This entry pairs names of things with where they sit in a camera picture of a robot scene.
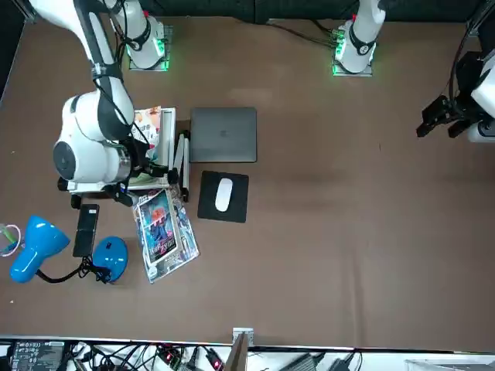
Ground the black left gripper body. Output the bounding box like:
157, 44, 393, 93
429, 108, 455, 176
444, 51, 484, 121

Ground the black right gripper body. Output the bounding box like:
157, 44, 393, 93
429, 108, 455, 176
125, 134, 155, 182

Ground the green cover picture textbook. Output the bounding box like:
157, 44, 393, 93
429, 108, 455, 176
129, 105, 162, 182

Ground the blue desk lamp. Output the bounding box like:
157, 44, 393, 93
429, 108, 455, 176
9, 215, 128, 285

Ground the white folding book stand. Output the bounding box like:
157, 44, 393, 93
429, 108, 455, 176
57, 107, 191, 209

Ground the black mouse pad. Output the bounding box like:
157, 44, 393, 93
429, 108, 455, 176
196, 170, 250, 224

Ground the plastic wrapped comic magazine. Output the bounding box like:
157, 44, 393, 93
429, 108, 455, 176
129, 187, 200, 285

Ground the white computer mouse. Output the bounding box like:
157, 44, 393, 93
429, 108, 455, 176
214, 177, 234, 213

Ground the grey laptop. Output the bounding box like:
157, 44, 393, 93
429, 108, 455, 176
189, 107, 258, 163

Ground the black foldable phone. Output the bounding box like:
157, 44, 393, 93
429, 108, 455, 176
72, 203, 101, 258

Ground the green marker pen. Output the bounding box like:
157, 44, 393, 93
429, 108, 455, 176
0, 223, 16, 248

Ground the pink pen cup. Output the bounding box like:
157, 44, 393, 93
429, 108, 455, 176
0, 223, 22, 258

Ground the power strip with red switches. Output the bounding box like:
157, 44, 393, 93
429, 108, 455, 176
152, 342, 227, 371

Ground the black power adapter brick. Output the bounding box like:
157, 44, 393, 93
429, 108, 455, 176
9, 339, 65, 371

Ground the black lamp power cable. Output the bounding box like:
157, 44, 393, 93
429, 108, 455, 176
79, 254, 113, 285

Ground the black left arm base cable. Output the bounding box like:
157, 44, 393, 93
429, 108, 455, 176
266, 18, 342, 49

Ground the aluminium camera post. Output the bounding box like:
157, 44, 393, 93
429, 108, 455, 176
226, 327, 255, 371

